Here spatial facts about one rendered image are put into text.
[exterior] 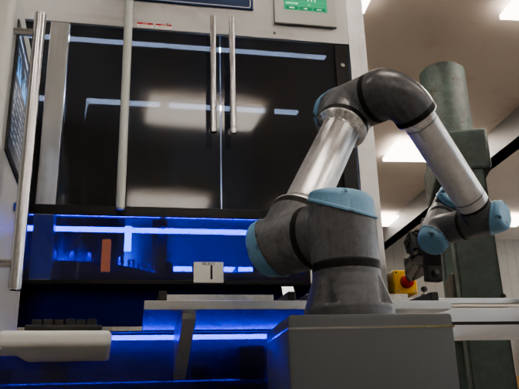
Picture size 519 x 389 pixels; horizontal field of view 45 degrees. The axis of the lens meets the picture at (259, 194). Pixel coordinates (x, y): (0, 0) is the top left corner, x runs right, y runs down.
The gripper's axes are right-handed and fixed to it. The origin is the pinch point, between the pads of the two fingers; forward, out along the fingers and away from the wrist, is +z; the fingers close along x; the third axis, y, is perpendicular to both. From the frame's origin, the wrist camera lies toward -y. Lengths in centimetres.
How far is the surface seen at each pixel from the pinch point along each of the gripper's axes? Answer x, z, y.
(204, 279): 60, 4, 2
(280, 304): 47, -27, -26
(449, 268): -174, 248, 190
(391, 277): 3.7, 4.7, 4.3
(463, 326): -23.1, 18.8, -4.1
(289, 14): 32, -35, 83
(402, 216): -356, 605, 567
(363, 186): 10.7, -8.7, 29.3
